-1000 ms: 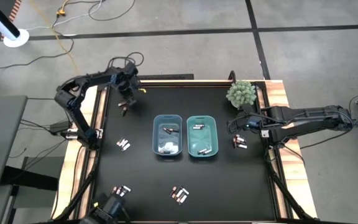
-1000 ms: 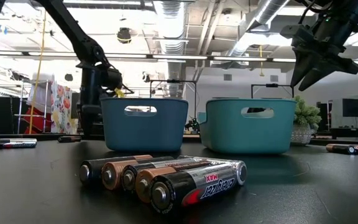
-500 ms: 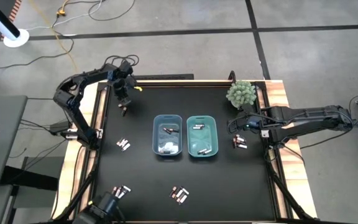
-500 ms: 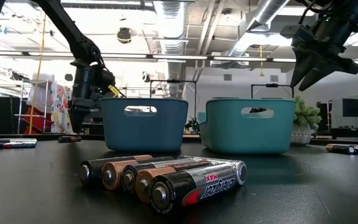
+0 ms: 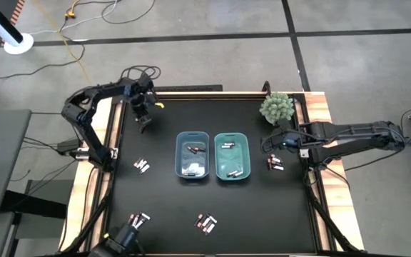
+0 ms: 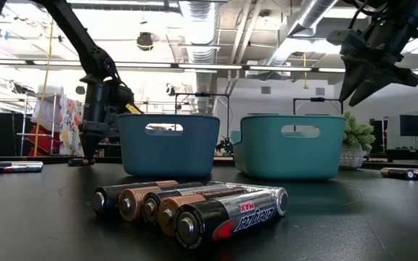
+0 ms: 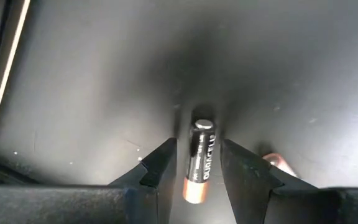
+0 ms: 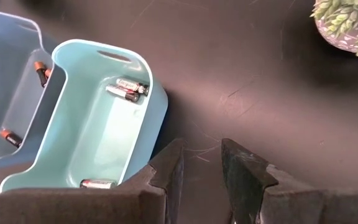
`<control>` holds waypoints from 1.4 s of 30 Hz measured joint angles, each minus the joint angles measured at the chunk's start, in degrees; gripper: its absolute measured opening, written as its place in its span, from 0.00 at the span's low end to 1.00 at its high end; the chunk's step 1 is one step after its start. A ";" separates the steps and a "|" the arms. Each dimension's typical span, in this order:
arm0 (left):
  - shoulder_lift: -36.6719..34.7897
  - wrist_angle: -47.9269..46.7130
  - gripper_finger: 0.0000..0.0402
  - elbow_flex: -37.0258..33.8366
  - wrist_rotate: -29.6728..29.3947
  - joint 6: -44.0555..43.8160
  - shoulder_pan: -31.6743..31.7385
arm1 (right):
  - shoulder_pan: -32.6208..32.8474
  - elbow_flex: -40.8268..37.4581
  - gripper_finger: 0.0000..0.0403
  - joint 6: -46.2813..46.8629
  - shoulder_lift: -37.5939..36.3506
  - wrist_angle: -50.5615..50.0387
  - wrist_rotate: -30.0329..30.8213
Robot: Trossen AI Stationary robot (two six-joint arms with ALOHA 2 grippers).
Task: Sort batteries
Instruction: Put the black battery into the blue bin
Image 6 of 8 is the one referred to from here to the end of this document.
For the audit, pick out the black background robot arm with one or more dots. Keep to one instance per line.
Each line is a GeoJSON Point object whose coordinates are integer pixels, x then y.
{"type": "Point", "coordinates": [225, 145]}

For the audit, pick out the black computer monitor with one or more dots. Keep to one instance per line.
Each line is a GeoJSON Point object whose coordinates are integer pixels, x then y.
{"type": "Point", "coordinates": [412, 125]}

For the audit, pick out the silver metal rack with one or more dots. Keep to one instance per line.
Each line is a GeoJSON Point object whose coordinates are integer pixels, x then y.
{"type": "Point", "coordinates": [25, 123]}

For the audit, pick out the silver ribbed ventilation duct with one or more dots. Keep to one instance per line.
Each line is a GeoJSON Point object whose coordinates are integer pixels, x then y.
{"type": "Point", "coordinates": [200, 21]}

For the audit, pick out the black background desk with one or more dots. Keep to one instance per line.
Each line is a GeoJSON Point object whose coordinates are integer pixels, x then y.
{"type": "Point", "coordinates": [412, 152]}

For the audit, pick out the black aluminium table frame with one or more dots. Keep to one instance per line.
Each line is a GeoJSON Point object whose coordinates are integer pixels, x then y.
{"type": "Point", "coordinates": [49, 159]}

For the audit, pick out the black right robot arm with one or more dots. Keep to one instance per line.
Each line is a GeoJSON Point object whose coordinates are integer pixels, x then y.
{"type": "Point", "coordinates": [412, 18]}

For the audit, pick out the long light bar rail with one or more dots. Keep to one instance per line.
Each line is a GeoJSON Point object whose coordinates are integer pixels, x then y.
{"type": "Point", "coordinates": [212, 66]}

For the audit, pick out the teal plastic bin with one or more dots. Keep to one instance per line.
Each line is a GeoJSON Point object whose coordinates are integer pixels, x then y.
{"type": "Point", "coordinates": [289, 156]}

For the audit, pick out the floral patterned cloth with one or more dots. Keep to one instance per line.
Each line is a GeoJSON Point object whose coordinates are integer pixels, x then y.
{"type": "Point", "coordinates": [72, 123]}

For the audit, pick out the black copper Duracell AA battery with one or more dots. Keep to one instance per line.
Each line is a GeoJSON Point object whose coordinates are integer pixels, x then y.
{"type": "Point", "coordinates": [169, 215]}
{"type": "Point", "coordinates": [103, 201]}
{"type": "Point", "coordinates": [131, 206]}
{"type": "Point", "coordinates": [76, 162]}
{"type": "Point", "coordinates": [397, 173]}

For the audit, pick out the black metal frame stand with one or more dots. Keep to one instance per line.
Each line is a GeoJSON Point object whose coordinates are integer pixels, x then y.
{"type": "Point", "coordinates": [201, 94]}
{"type": "Point", "coordinates": [318, 99]}

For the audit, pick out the silver round ventilation duct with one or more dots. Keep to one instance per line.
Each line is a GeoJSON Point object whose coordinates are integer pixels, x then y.
{"type": "Point", "coordinates": [310, 14]}

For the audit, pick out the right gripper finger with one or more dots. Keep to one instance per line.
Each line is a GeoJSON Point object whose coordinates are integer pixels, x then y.
{"type": "Point", "coordinates": [370, 90]}
{"type": "Point", "coordinates": [350, 81]}

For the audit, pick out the black round ceiling fixture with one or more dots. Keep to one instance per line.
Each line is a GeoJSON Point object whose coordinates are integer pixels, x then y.
{"type": "Point", "coordinates": [170, 90]}
{"type": "Point", "coordinates": [80, 90]}

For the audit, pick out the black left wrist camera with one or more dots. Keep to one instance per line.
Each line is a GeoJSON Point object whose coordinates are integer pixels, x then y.
{"type": "Point", "coordinates": [125, 99]}

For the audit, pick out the dusty blue plastic bin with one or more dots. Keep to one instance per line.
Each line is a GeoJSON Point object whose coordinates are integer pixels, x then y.
{"type": "Point", "coordinates": [169, 152]}

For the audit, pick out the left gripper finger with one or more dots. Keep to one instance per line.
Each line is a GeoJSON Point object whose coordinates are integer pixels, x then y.
{"type": "Point", "coordinates": [88, 141]}
{"type": "Point", "coordinates": [102, 130]}

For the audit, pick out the black ceiling dome camera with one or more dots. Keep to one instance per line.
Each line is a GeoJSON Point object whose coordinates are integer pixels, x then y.
{"type": "Point", "coordinates": [144, 40]}

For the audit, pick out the red patterned panel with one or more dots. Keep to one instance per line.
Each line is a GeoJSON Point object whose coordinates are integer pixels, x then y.
{"type": "Point", "coordinates": [45, 141]}

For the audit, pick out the green succulent in patterned pot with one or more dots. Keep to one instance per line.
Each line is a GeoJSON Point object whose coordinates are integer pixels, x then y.
{"type": "Point", "coordinates": [357, 136]}

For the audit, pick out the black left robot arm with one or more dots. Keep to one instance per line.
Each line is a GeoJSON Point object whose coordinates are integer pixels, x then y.
{"type": "Point", "coordinates": [82, 40]}

